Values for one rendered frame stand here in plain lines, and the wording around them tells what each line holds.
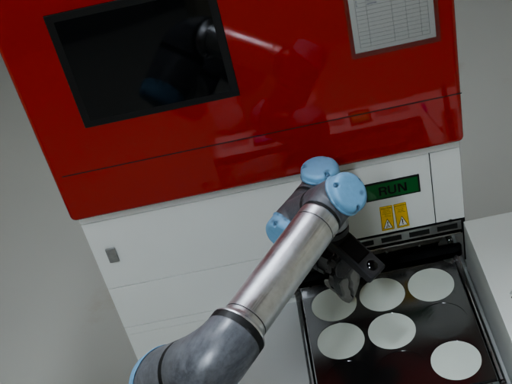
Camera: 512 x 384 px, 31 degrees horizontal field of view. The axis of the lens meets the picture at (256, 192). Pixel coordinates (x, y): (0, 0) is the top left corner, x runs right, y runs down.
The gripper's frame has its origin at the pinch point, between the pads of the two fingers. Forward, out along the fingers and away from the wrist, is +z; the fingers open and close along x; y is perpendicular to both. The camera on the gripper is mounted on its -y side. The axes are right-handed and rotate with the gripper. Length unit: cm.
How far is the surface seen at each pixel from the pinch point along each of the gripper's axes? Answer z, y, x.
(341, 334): 5.2, -1.2, 5.8
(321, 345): 5.2, 0.3, 10.5
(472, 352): 5.2, -26.0, -5.6
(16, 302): 95, 176, 13
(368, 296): 5.2, 1.0, -5.9
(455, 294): 5.1, -14.1, -16.7
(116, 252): -13, 43, 27
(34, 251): 95, 195, -10
